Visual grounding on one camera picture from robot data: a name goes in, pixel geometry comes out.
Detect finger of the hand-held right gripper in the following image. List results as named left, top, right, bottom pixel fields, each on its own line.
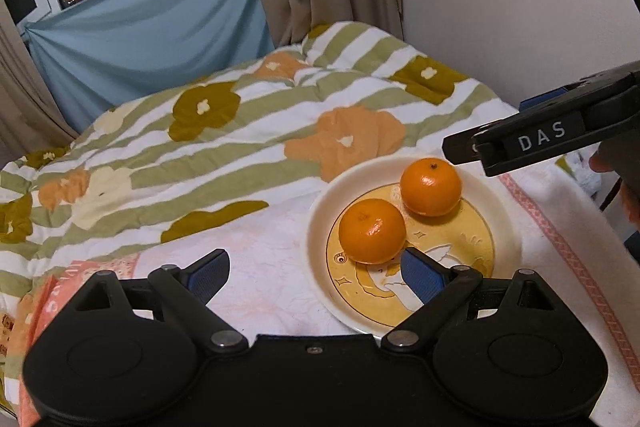
left=442, top=106, right=592, bottom=178
left=517, top=62, right=640, bottom=112

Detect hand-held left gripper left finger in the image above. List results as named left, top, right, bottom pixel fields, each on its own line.
left=65, top=249, right=232, bottom=353

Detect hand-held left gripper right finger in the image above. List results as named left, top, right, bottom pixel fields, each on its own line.
left=381, top=247, right=558, bottom=353

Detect orange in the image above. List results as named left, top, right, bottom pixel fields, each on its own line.
left=338, top=202, right=407, bottom=265
left=400, top=158, right=462, bottom=217

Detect cream plate with yellow print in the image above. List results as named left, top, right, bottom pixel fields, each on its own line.
left=306, top=155, right=523, bottom=342

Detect person's right hand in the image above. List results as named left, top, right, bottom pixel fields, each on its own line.
left=588, top=139, right=640, bottom=253

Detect white and pink blanket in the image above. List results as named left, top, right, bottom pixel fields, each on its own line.
left=0, top=152, right=640, bottom=427

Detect white plastic bag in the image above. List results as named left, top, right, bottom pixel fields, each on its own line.
left=556, top=152, right=617, bottom=204

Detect floral striped quilt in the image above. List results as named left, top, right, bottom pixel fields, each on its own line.
left=0, top=22, right=521, bottom=290

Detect blue cloth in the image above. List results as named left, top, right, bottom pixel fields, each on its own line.
left=22, top=0, right=276, bottom=120

